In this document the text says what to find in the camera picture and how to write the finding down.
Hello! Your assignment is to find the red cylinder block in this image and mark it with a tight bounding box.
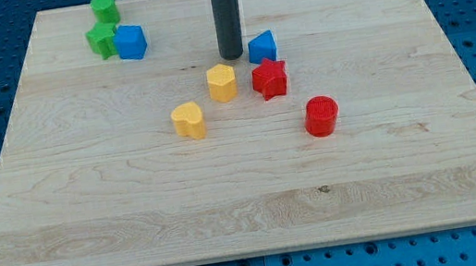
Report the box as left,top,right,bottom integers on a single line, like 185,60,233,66
304,95,338,138

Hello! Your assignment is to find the yellow hexagon block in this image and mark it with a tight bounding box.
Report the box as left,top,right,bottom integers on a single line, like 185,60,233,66
206,64,238,103

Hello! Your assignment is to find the light wooden board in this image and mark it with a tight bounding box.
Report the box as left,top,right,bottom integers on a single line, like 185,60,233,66
0,0,476,266

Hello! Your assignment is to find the blue triangle block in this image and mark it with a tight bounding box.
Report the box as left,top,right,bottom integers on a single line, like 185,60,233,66
248,30,277,65

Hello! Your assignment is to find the green cylinder block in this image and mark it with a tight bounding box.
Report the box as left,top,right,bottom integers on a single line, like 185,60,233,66
90,0,120,23

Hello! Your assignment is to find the green star block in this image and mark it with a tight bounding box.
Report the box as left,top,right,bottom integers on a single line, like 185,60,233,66
85,22,117,59

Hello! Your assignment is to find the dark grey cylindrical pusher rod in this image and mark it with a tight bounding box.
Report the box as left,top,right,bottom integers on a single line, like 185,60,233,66
211,0,243,61

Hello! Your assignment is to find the red star block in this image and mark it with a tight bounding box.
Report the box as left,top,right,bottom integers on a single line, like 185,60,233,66
251,58,287,101

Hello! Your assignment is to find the yellow heart block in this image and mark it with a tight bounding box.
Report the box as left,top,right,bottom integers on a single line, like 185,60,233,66
170,102,207,139

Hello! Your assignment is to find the blue cube block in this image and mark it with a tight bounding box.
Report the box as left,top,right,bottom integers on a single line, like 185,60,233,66
113,25,147,60

